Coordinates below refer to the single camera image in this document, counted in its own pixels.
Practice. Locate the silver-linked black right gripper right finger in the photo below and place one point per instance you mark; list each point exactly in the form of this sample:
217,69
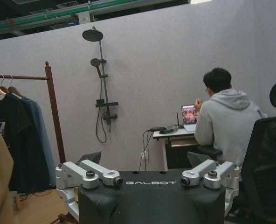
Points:
223,171

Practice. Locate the dark wooden clothes rack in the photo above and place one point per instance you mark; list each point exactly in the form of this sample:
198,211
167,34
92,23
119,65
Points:
54,116

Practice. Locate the black mesh office chair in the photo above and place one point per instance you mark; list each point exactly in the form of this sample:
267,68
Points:
266,158

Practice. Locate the black chair armrest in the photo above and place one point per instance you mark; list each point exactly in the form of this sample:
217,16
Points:
210,150

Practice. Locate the black hand shower head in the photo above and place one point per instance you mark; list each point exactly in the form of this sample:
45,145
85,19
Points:
95,62

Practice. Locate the white desk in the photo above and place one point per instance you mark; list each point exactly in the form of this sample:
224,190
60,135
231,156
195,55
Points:
173,137

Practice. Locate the black router with antenna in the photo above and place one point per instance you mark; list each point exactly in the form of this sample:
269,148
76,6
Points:
173,128

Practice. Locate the blue garment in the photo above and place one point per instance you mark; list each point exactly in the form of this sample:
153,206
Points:
41,130

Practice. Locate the open laptop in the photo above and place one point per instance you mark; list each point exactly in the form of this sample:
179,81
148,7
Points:
188,115

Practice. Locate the person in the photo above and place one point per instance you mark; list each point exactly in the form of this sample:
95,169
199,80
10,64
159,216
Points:
226,121

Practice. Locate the black printed t-shirt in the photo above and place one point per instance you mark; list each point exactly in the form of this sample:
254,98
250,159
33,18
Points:
19,140

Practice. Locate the black shower rail with shelf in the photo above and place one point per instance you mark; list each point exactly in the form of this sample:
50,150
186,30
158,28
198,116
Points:
106,104

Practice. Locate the round black rain shower head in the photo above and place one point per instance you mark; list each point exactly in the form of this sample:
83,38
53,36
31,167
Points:
92,35

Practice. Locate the black power adapter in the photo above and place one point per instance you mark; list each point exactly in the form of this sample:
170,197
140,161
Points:
158,128

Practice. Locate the white wall socket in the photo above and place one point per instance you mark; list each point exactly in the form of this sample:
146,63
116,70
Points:
144,156

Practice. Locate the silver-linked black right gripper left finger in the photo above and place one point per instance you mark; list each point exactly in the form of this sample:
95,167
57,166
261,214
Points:
69,171

